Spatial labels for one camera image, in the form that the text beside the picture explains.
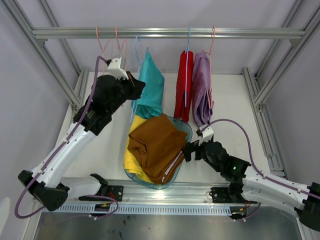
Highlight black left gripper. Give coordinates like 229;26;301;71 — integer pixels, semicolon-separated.
106;71;146;115

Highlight brown trousers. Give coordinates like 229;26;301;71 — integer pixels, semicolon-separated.
127;114;188;185

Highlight yellow trousers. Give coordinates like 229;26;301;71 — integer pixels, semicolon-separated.
123;115;161;185

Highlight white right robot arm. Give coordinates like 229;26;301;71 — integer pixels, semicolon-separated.
182;140;320;231

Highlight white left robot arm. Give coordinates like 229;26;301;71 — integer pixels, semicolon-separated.
18;72;146;212

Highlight teal trousers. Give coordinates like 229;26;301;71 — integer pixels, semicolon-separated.
131;49;165;120

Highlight blue hanger with teal trousers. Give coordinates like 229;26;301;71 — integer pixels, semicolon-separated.
130;36;149;124

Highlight pink hanger with purple trousers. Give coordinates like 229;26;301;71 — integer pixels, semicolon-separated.
205;25;216;110

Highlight purple trousers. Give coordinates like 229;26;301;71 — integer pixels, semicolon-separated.
192;51;214;127

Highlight red trousers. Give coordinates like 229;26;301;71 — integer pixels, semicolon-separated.
173;50;194;122

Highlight blue hanger with red trousers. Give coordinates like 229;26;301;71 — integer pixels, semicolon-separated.
184;26;191;108

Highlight blue plastic basin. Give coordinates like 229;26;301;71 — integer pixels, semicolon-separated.
124;115;192;189

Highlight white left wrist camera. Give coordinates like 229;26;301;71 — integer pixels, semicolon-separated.
107;56;128;79

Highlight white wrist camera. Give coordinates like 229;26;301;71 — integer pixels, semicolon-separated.
196;126;214;143
107;56;128;79

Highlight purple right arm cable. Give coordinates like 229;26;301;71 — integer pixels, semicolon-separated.
199;118;320;196

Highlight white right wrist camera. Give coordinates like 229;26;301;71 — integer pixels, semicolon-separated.
196;126;214;143

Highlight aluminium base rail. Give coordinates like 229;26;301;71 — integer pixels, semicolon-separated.
57;177;306;207

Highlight aluminium frame right posts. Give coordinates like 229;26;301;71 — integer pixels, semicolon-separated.
242;0;320;176

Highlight aluminium frame posts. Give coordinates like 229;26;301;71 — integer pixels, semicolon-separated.
0;0;89;117
242;0;320;176

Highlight aluminium hanging rail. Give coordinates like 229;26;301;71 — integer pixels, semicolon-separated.
31;27;306;40

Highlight white slotted cable duct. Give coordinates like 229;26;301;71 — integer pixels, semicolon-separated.
55;203;232;216

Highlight aluminium frame left posts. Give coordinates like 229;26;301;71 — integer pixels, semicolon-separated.
0;0;89;117

